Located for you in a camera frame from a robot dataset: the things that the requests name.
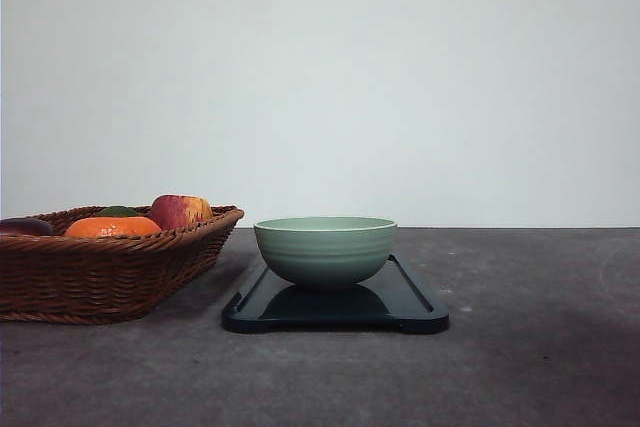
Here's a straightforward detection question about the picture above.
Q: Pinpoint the dark green fruit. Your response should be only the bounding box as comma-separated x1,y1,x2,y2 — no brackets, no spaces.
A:
96,206,138,217

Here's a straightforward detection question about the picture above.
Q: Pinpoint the brown wicker basket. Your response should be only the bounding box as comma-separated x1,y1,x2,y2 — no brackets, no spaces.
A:
0,205,245,324

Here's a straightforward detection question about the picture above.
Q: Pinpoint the orange fruit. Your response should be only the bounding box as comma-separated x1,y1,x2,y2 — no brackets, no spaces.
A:
64,217,162,238

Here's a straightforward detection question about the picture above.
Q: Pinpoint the red yellow apple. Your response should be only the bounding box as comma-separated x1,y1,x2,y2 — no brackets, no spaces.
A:
150,194,212,230

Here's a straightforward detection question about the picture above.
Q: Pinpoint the dark purple fruit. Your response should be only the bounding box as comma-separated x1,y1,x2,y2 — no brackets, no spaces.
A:
0,217,53,236

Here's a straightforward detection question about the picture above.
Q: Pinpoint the dark rectangular tray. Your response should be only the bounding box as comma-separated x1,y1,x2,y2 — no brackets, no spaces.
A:
222,253,449,334

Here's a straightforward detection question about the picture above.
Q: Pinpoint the light green ceramic bowl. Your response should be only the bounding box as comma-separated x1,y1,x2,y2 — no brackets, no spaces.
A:
254,216,397,287

